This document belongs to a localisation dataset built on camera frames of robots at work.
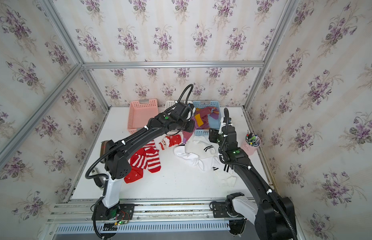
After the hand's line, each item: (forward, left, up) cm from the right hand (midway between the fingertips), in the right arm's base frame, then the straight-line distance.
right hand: (216, 129), depth 82 cm
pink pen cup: (-2, -23, -9) cm, 25 cm away
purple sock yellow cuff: (+6, +10, +2) cm, 12 cm away
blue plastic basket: (+21, -4, -21) cm, 29 cm away
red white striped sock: (-9, +41, -17) cm, 45 cm away
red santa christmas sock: (+3, +28, -17) cm, 33 cm away
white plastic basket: (+35, +31, -14) cm, 49 cm away
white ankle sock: (-12, +4, -18) cm, 22 cm away
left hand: (+2, +12, 0) cm, 12 cm away
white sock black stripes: (-17, -6, -20) cm, 26 cm away
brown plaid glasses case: (-6, +68, -15) cm, 70 cm away
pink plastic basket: (+32, +55, -20) cm, 67 cm away
